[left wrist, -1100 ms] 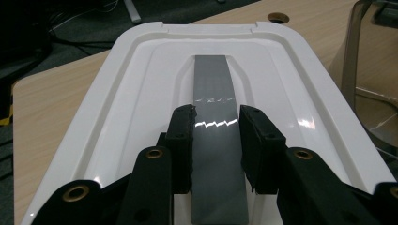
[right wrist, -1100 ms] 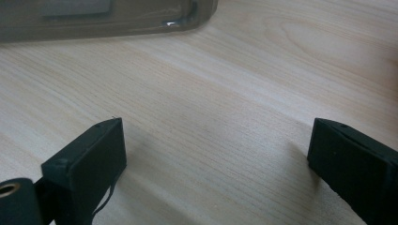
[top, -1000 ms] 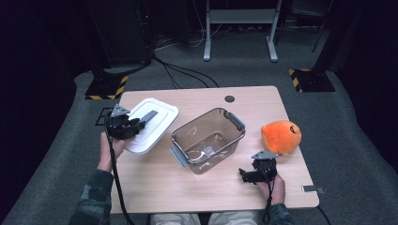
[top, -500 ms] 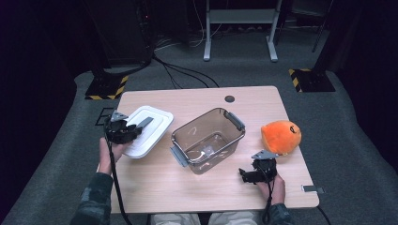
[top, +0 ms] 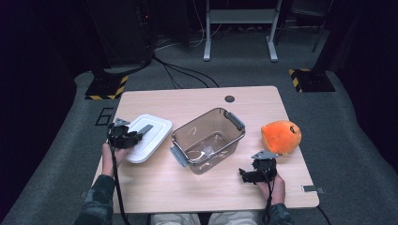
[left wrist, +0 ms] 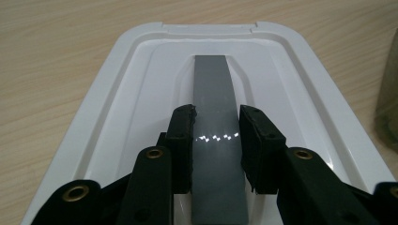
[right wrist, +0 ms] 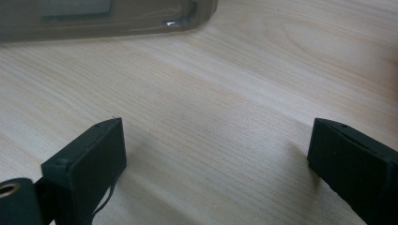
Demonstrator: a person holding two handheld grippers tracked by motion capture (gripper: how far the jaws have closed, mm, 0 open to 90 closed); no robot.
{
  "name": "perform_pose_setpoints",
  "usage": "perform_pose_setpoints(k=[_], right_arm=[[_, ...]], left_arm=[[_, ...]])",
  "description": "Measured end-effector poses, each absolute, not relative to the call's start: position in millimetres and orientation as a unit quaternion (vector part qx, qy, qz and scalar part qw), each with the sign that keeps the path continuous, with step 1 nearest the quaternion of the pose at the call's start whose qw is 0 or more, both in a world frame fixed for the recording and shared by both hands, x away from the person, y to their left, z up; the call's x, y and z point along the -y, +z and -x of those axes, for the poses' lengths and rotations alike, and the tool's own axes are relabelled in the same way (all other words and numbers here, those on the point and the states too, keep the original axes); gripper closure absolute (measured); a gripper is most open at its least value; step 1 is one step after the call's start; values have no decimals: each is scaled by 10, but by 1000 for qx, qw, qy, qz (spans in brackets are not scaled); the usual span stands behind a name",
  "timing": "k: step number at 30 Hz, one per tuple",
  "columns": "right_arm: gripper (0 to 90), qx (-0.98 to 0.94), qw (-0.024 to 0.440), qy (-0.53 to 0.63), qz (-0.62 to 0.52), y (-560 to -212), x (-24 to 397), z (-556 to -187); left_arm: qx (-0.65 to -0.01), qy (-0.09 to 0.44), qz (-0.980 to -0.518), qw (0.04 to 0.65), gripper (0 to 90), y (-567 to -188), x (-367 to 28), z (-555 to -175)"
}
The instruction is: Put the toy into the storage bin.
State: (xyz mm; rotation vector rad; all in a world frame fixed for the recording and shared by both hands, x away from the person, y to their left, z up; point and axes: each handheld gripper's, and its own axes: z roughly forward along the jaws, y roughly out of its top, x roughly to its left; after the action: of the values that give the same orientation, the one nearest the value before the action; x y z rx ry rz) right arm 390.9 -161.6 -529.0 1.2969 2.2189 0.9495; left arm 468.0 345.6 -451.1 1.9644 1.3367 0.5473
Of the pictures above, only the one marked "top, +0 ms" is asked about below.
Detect right hand-held gripper cable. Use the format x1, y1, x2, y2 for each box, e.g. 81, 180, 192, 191
261, 162, 277, 225

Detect clear grey storage box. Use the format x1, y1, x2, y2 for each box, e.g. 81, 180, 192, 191
169, 107, 247, 175

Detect orange plush toy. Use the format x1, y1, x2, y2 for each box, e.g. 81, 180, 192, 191
261, 120, 303, 157

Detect person's left hand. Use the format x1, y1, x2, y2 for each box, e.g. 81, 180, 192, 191
101, 143, 131, 178

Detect white metal stand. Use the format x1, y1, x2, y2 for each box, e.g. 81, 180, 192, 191
203, 0, 283, 63

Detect person's right leg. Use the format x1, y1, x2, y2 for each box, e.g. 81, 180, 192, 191
208, 210, 262, 225

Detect white floor cables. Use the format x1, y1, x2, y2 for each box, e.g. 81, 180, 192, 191
153, 22, 223, 52

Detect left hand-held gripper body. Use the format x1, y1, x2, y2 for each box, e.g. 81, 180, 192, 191
107, 117, 132, 149

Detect dark cabinet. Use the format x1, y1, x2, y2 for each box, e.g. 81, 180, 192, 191
102, 0, 155, 65

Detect white box lid grey handle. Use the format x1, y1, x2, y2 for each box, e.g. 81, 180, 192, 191
125, 113, 174, 164

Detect black striped stand base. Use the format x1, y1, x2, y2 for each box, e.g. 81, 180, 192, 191
84, 69, 130, 101
288, 67, 336, 94

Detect person's left leg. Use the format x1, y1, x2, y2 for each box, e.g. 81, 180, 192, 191
151, 213, 202, 225

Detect person's right hand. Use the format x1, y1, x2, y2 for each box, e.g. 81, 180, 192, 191
256, 173, 285, 206

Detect person's leg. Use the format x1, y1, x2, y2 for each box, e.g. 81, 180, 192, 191
208, 210, 262, 225
151, 213, 202, 225

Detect thin black cable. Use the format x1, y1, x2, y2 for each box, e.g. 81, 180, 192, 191
315, 205, 332, 225

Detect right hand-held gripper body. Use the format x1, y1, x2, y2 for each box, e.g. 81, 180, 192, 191
252, 149, 279, 185

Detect left hand-held gripper cable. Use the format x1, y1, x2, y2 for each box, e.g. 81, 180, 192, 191
107, 134, 131, 225

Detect hand-held gripper cable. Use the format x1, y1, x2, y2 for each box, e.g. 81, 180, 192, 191
107, 134, 131, 225
261, 162, 277, 225

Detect black floor cables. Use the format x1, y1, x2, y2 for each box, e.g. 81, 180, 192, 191
152, 53, 221, 89

